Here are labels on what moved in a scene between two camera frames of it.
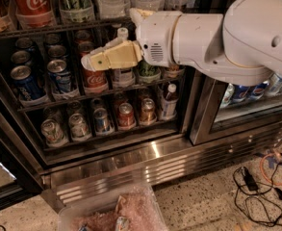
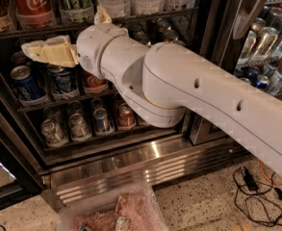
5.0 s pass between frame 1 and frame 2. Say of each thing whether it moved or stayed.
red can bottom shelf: stayed
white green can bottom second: stayed
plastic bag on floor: stayed
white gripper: moved
